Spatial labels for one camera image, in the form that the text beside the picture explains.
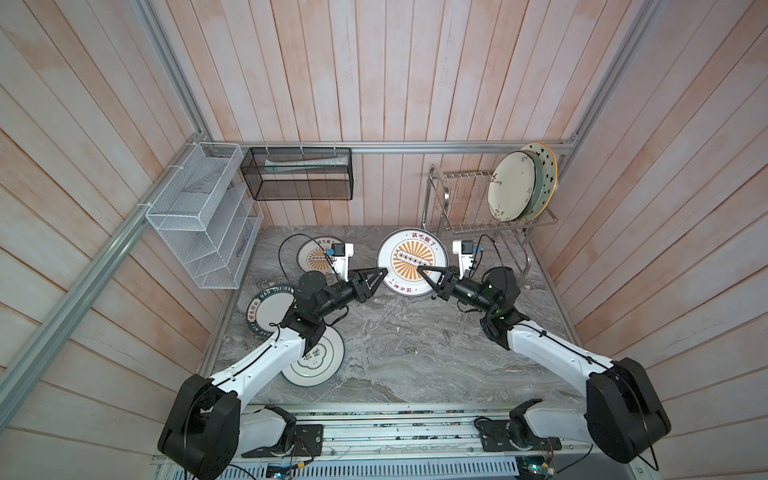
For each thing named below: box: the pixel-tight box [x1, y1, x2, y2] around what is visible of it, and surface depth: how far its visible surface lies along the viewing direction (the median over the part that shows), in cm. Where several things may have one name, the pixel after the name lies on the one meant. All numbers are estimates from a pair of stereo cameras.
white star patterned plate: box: [520, 141, 558, 221], surface depth 77 cm
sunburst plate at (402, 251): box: [376, 227, 449, 297], surface depth 73 cm
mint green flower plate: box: [521, 150, 544, 221], surface depth 75 cm
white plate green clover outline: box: [281, 326, 346, 387], surface depth 87 cm
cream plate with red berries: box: [488, 151, 537, 223], surface depth 85 cm
